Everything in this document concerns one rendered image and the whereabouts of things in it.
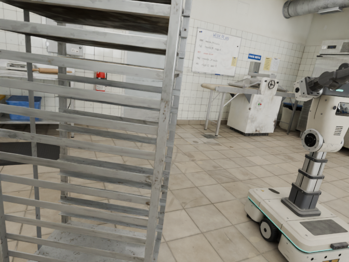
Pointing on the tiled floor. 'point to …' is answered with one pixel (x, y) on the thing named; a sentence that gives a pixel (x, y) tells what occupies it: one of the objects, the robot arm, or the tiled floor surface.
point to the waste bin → (290, 116)
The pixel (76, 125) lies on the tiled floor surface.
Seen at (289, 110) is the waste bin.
